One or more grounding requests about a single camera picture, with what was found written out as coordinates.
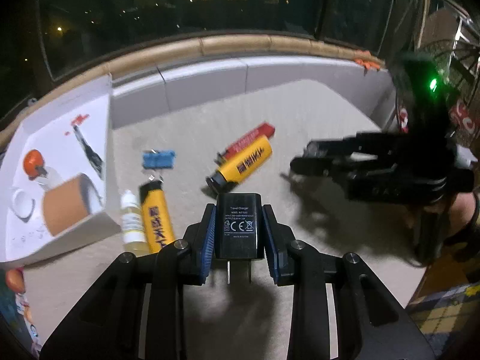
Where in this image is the red lighter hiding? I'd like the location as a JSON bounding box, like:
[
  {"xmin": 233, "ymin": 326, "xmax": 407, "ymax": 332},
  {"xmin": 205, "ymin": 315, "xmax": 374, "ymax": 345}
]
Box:
[{"xmin": 215, "ymin": 122, "xmax": 276, "ymax": 165}]

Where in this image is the brown tape roll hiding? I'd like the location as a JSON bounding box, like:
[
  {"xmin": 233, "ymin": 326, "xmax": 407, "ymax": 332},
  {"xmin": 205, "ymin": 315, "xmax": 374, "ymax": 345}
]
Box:
[{"xmin": 41, "ymin": 173, "xmax": 103, "ymax": 236}]

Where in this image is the yellow lighter with black text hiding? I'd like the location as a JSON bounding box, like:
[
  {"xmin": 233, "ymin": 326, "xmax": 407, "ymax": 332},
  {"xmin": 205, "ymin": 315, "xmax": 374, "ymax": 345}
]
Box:
[{"xmin": 206, "ymin": 135, "xmax": 272, "ymax": 194}]

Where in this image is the blue binder clip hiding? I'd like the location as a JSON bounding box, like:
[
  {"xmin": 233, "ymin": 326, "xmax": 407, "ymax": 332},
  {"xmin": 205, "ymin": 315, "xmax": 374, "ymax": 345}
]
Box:
[{"xmin": 142, "ymin": 150, "xmax": 176, "ymax": 180}]

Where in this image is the white tape roll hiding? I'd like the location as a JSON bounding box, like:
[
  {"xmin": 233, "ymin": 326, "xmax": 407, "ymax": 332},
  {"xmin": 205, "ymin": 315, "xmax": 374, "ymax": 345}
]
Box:
[{"xmin": 10, "ymin": 188, "xmax": 35, "ymax": 222}]

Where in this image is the orange cloth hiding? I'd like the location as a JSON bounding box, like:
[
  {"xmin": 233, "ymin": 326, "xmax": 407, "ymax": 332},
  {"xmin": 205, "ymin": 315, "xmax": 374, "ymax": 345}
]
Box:
[{"xmin": 354, "ymin": 50, "xmax": 382, "ymax": 71}]

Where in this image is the bamboo pole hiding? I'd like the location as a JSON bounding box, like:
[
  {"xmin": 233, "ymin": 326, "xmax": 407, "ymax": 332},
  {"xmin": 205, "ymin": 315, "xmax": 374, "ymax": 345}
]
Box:
[{"xmin": 1, "ymin": 34, "xmax": 359, "ymax": 148}]

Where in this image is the white cardboard tray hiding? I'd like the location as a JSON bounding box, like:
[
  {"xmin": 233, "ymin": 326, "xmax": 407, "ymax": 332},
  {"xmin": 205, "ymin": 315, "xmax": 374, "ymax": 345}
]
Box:
[{"xmin": 1, "ymin": 76, "xmax": 120, "ymax": 267}]

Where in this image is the small white dropper bottle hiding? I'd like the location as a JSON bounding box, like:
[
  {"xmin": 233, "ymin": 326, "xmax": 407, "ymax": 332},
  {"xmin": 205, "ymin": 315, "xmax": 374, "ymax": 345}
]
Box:
[{"xmin": 120, "ymin": 189, "xmax": 150, "ymax": 257}]

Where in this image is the black travel charger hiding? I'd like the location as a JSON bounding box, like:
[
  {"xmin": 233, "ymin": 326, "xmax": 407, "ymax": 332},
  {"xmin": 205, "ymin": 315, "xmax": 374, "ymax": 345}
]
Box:
[{"xmin": 214, "ymin": 193, "xmax": 264, "ymax": 284}]

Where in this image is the black pen in tray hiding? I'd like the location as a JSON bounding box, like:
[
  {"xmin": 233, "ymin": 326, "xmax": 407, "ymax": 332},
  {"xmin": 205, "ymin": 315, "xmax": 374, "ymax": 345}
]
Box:
[{"xmin": 73, "ymin": 125, "xmax": 103, "ymax": 180}]

